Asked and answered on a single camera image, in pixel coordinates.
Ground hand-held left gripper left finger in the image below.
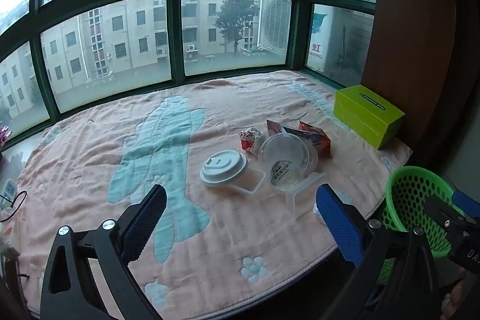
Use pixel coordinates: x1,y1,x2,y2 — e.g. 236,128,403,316
39,184,167,320

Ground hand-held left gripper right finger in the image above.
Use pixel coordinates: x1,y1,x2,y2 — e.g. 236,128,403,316
316,184,443,320

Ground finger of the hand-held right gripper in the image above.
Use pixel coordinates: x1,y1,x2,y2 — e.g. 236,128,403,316
425,194,462,234
452,190,480,219

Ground green mesh plastic basket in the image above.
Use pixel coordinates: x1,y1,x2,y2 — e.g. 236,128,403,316
376,166,464,287

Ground clear rectangular plastic tray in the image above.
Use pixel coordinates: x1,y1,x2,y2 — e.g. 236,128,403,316
285,172,326,216

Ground red snack wrapper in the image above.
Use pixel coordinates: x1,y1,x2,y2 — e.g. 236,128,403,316
298,121,332,156

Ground round clear labelled plastic container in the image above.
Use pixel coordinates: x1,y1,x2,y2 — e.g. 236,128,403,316
258,133,319,192

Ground white plastic cup lid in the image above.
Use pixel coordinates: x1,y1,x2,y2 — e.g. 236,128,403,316
200,150,249,187

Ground clear plastic cup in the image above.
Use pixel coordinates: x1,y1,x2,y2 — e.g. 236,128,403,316
229,169,268,195

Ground pink snack wrapper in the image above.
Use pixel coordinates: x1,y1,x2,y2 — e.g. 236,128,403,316
266,119,301,141

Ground wrapper ball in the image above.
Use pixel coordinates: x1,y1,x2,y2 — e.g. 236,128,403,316
239,127,269,157

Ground pink printed blanket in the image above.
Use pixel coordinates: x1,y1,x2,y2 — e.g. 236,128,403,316
17,70,413,320

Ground green cardboard box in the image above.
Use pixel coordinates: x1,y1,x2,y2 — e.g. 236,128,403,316
333,84,406,151

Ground white power strip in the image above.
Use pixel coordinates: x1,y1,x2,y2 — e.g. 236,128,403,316
0,178,17,210

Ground pink and white patterned item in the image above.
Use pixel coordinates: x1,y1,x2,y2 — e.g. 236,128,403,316
0,125,12,152

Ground white printed carton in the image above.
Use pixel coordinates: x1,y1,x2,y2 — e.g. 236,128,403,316
307,13,349,73

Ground apartment building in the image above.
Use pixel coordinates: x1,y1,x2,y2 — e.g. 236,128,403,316
0,0,263,118

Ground brown wooden cabinet panel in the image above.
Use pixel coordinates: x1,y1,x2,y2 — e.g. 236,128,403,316
360,0,456,156

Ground white louvered vent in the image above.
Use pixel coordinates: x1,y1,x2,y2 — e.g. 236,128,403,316
258,0,292,52

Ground tree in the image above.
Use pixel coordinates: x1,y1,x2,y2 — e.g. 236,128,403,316
215,0,260,54

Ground black cable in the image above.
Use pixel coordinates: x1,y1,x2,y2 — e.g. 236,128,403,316
0,190,28,223

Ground green window frame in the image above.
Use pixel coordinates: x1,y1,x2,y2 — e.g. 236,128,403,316
0,0,377,152

